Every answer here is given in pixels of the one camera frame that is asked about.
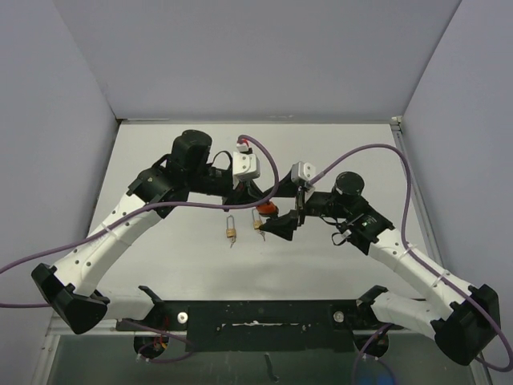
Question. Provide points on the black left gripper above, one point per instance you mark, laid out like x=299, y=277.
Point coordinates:
x=246, y=192

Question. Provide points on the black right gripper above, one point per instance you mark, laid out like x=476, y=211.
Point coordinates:
x=284, y=226

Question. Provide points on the orange black Opel padlock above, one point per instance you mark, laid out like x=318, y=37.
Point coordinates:
x=268, y=209

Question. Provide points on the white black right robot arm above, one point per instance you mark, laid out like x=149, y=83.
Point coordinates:
x=461, y=318

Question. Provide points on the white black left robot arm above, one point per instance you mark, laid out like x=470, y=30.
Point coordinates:
x=71, y=285

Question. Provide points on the brass long-shackle padlock right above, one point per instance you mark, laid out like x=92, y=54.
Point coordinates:
x=256, y=220

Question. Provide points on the brass long-shackle padlock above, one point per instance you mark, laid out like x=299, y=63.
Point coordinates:
x=256, y=220
x=230, y=228

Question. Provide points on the brass long-shackle padlock left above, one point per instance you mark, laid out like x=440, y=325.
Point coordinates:
x=230, y=228

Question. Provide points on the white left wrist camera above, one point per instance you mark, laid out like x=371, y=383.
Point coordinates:
x=246, y=165

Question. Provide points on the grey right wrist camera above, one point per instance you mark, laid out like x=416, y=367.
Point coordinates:
x=302, y=173

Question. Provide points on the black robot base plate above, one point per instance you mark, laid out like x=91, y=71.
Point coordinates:
x=252, y=326

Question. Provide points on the aluminium table edge rail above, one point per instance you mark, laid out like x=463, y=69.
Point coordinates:
x=480, y=373

